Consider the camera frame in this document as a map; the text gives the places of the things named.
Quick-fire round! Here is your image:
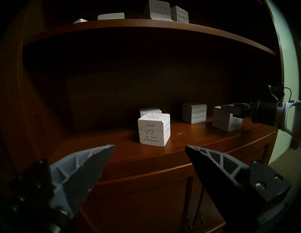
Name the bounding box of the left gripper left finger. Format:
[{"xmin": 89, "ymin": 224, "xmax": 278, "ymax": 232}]
[{"xmin": 7, "ymin": 144, "xmax": 115, "ymax": 219}]

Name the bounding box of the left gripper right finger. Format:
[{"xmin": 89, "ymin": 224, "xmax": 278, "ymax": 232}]
[{"xmin": 185, "ymin": 144, "xmax": 292, "ymax": 227}]

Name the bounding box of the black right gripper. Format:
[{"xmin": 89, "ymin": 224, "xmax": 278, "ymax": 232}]
[{"xmin": 221, "ymin": 93, "xmax": 280, "ymax": 128}]

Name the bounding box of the grey life's a beach cube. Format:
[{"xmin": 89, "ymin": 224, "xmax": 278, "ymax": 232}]
[{"xmin": 212, "ymin": 105, "xmax": 243, "ymax": 132}]

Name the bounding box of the white find joy cube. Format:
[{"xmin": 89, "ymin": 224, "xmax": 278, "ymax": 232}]
[{"xmin": 138, "ymin": 113, "xmax": 171, "ymax": 148}]

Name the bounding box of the grey unframed happy happy cube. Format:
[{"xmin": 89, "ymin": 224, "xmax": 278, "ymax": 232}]
[{"xmin": 182, "ymin": 103, "xmax": 207, "ymax": 124}]

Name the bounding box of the cherry wood bookcase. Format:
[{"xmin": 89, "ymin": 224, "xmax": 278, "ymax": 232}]
[{"xmin": 14, "ymin": 0, "xmax": 286, "ymax": 233}]

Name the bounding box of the white happy place patterned cube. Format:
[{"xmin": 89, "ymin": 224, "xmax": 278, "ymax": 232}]
[{"xmin": 139, "ymin": 108, "xmax": 162, "ymax": 118}]

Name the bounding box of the white framed happy happy cube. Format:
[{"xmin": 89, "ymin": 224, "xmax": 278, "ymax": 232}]
[{"xmin": 170, "ymin": 6, "xmax": 189, "ymax": 23}]

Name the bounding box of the grey let's escape cube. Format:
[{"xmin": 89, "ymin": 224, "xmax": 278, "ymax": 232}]
[{"xmin": 143, "ymin": 0, "xmax": 171, "ymax": 21}]

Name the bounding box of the grey always choose happy cube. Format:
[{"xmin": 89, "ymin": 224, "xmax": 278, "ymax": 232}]
[{"xmin": 98, "ymin": 13, "xmax": 125, "ymax": 20}]

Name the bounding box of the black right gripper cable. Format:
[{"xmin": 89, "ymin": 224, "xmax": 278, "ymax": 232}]
[{"xmin": 281, "ymin": 81, "xmax": 293, "ymax": 102}]

